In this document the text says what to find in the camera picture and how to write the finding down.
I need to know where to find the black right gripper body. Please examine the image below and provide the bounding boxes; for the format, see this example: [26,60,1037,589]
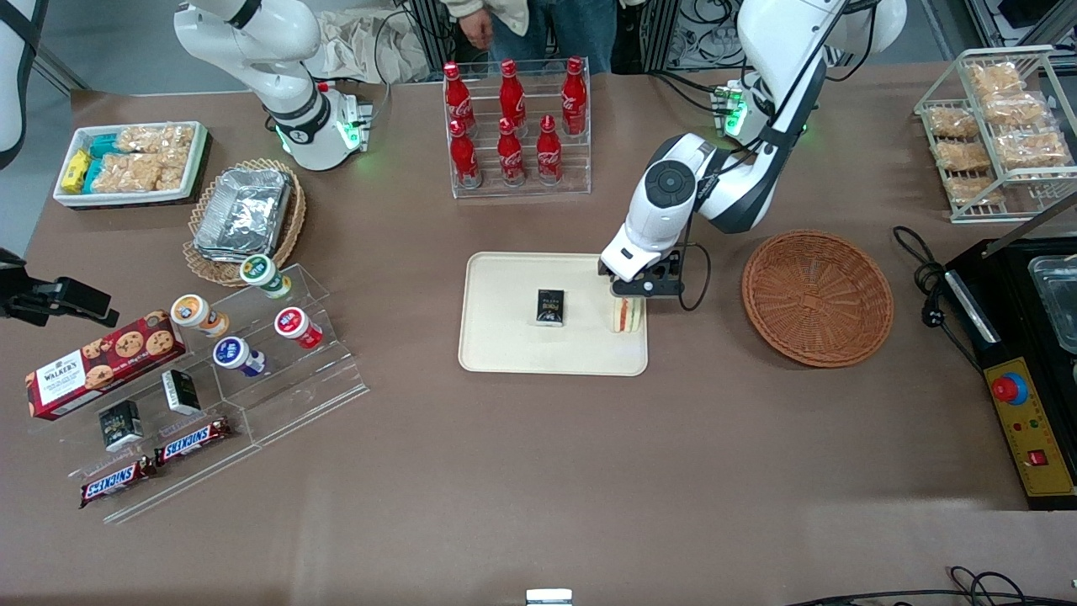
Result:
[0,248,51,325]

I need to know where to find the cream rectangular plastic tray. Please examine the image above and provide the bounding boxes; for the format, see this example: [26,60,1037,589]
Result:
[459,252,649,376]

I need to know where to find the brown round wicker basket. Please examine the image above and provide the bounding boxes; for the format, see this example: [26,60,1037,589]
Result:
[741,230,894,369]

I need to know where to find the light tan wicker basket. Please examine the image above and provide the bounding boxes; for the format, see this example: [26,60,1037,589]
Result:
[183,158,307,287]

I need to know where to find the bystander bare hand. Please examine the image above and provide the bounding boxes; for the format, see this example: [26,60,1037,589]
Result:
[460,12,495,51]

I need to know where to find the red Walkers cookie box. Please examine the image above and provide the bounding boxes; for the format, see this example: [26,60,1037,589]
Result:
[25,311,188,420]

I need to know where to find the orange lid yogurt cup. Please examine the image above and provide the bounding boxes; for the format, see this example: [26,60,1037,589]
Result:
[171,295,230,338]

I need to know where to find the clear acrylic bottle rack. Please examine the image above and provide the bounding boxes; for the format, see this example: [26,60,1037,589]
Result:
[443,57,592,199]

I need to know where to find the red cola bottle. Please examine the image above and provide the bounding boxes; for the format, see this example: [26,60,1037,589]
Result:
[448,120,482,189]
[561,56,588,137]
[496,118,527,186]
[443,61,476,136]
[536,115,563,186]
[500,59,528,127]

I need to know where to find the small black white box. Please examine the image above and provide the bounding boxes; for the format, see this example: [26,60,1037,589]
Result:
[98,400,144,453]
[162,370,201,415]

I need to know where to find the yellow snack packet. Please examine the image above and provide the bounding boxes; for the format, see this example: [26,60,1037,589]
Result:
[61,150,92,194]

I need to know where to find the clear bag of rice crackers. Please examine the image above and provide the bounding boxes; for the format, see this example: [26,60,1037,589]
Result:
[91,154,162,193]
[116,125,196,154]
[160,150,192,191]

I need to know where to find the blue lid yogurt cup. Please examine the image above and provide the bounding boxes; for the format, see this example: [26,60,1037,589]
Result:
[212,337,267,377]

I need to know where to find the Snickers chocolate bar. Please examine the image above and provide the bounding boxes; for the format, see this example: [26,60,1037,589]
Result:
[80,457,158,508]
[154,418,232,466]

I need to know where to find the green lid yogurt cup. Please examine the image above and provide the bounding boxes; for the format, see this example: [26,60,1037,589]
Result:
[240,254,293,300]

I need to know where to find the stack of foil containers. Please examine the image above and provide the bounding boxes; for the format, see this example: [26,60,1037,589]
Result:
[194,168,292,262]

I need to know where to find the white rectangular snack bin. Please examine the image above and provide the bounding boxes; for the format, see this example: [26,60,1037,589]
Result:
[53,121,209,208]

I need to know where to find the red lid yogurt cup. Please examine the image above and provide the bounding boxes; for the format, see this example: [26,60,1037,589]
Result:
[274,307,324,350]

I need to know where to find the clear acrylic stepped display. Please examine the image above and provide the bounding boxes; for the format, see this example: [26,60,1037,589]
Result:
[25,265,369,524]

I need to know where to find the standing person in jeans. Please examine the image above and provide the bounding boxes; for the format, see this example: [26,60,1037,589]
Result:
[442,0,621,66]

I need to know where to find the crumpled beige cloth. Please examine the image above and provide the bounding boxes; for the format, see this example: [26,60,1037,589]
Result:
[316,8,430,85]

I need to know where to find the clear bag of fried snacks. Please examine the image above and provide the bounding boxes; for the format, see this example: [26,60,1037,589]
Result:
[947,177,1008,206]
[930,108,982,139]
[997,130,1071,169]
[984,93,1049,127]
[936,141,992,172]
[968,63,1029,95]

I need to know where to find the black countertop fryer machine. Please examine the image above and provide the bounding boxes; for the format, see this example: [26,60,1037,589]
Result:
[942,236,1077,511]

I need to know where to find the grey metal bar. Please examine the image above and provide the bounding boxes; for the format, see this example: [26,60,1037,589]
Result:
[980,194,1077,258]

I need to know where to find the steel fryer pan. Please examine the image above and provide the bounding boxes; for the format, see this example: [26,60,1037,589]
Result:
[1028,255,1077,354]

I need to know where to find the yellow machine control panel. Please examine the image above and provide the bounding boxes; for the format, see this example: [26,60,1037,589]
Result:
[984,358,1076,497]

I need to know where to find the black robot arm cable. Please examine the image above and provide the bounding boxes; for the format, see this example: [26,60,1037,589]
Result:
[676,168,713,313]

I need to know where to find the tangled black cable bundle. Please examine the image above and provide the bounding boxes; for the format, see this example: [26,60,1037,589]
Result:
[656,0,750,72]

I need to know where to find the black power cable with plug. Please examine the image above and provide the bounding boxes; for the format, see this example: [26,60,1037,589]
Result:
[894,226,985,371]

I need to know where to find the silver metal machine handle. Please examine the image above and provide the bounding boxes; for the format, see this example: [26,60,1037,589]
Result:
[947,269,1002,344]

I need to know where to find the white wire shelf rack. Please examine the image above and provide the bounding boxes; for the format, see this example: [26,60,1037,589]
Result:
[915,46,1077,224]

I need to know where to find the black cables on table edge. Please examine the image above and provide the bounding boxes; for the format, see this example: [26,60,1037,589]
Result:
[783,566,1077,606]

